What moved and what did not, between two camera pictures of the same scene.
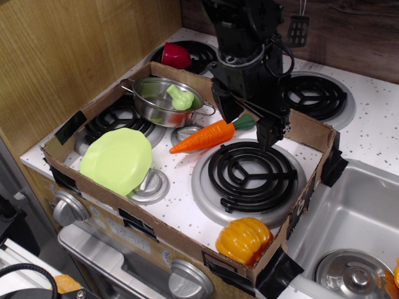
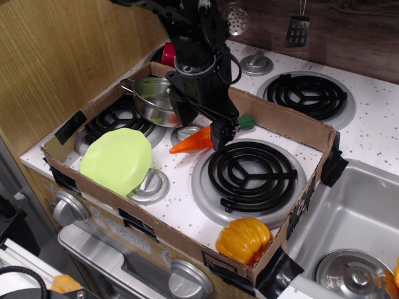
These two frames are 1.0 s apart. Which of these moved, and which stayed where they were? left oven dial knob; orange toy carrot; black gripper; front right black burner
Moved: black gripper
Stayed: left oven dial knob; orange toy carrot; front right black burner
